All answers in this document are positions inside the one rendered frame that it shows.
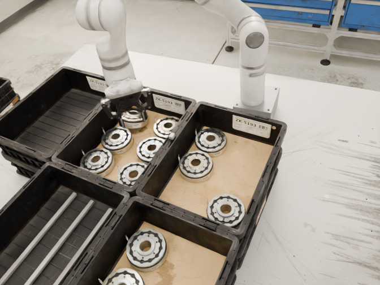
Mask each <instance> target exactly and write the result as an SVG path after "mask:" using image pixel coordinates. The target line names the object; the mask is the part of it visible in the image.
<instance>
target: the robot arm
mask: <svg viewBox="0 0 380 285"><path fill-rule="evenodd" d="M127 1H128V0H78V2H77V4H76V9H75V15H76V20H77V22H78V23H79V25H80V26H81V27H82V28H84V29H86V30H89V31H107V32H109V34H110V35H107V36H104V37H101V38H100V39H99V40H98V41H97V42H96V51H97V54H98V57H99V60H100V63H101V66H102V72H103V75H104V78H105V81H106V84H107V88H106V89H105V95H106V98H107V99H103V98H102V99H101V100H100V101H101V106H102V108H103V109H104V111H105V112H106V114H107V115H108V117H109V118H110V119H114V118H116V119H117V120H118V123H119V125H120V126H121V127H123V128H125V125H124V121H123V118H122V113H123V109H125V108H128V107H131V106H136V107H137V108H138V109H139V110H140V112H141V116H142V119H143V122H146V121H145V120H146V119H147V115H146V110H147V109H151V107H152V92H151V90H150V88H149V87H146V88H145V89H144V88H143V84H142V81H140V80H136V76H135V72H134V69H133V65H132V63H131V60H130V58H129V54H128V50H127V46H126V19H127V14H126V8H125V6H124V5H125V4H126V3H127ZM195 1H196V2H197V3H198V4H199V5H201V6H202V7H203V8H205V9H207V10H208V11H211V12H213V13H215V14H218V15H220V16H222V17H224V18H225V19H226V20H227V21H228V22H230V24H231V25H232V26H233V27H234V28H235V29H236V30H237V32H238V35H239V40H240V56H239V68H240V99H241V102H242V103H243V104H245V105H247V106H257V105H259V104H261V103H262V102H263V101H264V98H265V71H266V58H267V54H268V45H269V33H268V30H267V27H266V24H265V21H264V20H263V18H262V17H261V16H260V15H259V14H258V13H256V12H255V11H253V10H252V9H251V8H250V7H248V6H247V5H246V4H244V3H243V2H242V1H241V0H195ZM141 94H143V95H144V97H145V103H144V104H142V102H141V101H140V100H139V98H140V96H141ZM111 102H112V103H113V104H115V105H116V111H115V112H113V111H112V110H111V108H110V103H111Z"/></svg>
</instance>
